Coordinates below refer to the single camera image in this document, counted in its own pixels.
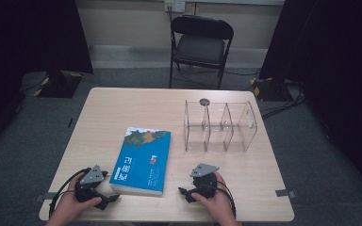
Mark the person's left hand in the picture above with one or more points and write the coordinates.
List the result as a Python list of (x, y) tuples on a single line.
[(72, 207)]

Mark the black folding chair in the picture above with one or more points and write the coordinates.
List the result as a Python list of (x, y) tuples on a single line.
[(201, 47)]

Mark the blue book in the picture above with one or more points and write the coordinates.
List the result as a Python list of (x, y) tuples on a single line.
[(141, 163)]

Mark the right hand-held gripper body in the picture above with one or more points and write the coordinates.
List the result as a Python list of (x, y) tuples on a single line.
[(203, 182)]

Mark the grey tape strip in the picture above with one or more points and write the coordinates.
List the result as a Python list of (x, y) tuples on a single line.
[(45, 196), (285, 193)]

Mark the person's right hand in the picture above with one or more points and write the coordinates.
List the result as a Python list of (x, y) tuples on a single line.
[(215, 204)]

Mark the clear acrylic book rack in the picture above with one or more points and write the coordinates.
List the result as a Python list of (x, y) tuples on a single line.
[(220, 127)]

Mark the black curtain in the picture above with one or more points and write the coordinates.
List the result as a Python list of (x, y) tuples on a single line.
[(19, 47), (336, 62)]

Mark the black stand base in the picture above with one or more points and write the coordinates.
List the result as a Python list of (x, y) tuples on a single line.
[(270, 89), (59, 84)]

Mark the white wall socket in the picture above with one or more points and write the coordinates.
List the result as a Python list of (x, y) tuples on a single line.
[(174, 5)]

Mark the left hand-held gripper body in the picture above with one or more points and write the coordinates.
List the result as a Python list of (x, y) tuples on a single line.
[(89, 180)]

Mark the round grey table grommet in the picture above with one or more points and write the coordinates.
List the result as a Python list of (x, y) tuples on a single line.
[(204, 101)]

